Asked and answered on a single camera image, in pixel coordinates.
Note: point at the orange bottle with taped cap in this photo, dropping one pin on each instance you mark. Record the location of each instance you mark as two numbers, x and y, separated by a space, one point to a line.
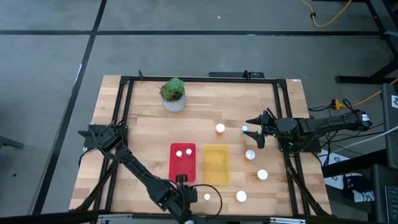
250 154

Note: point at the small yellow pill bottle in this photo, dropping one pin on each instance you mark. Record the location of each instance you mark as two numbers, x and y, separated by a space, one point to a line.
179 153

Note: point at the black overhead beam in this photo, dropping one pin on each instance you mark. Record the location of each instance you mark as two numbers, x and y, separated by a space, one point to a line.
62 216

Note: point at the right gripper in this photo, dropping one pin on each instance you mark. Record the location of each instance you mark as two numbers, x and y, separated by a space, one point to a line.
269 126

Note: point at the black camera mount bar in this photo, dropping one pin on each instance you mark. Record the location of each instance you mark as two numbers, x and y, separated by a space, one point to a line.
230 74

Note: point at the black chair foot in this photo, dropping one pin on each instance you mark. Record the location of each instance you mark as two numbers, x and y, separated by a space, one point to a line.
9 142

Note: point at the black aluminium table frame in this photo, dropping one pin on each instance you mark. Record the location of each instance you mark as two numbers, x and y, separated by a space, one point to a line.
202 79

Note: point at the yellow plastic bin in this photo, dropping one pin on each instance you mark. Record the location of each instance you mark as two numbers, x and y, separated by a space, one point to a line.
216 165

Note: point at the small green pill bottle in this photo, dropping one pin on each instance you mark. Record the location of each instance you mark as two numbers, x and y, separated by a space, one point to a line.
244 128

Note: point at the black desk leg frame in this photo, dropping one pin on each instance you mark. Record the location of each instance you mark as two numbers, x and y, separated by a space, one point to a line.
351 80

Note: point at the red plastic bin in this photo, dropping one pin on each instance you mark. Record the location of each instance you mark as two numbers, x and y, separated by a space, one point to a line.
183 166

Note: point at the green plant in white pot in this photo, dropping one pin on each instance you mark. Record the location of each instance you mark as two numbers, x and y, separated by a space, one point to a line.
174 104

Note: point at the orange pill bottle white cap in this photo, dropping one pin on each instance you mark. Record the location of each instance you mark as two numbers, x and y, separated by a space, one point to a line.
220 127
262 174
241 196

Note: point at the black computer case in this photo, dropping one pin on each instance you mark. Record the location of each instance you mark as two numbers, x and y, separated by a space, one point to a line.
391 130

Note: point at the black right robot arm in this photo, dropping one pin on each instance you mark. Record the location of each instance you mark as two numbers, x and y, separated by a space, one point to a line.
326 124

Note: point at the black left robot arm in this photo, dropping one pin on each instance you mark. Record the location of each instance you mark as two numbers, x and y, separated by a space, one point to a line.
136 168

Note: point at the black equipment case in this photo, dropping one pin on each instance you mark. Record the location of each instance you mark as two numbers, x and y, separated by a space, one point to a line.
385 199

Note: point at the small pink pill bottle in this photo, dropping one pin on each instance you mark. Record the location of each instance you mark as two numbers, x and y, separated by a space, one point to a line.
188 151

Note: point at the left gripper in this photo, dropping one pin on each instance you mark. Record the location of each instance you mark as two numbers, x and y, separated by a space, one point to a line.
187 193

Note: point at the navy white printed cloth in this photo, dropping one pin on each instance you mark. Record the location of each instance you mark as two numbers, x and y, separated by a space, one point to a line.
354 189

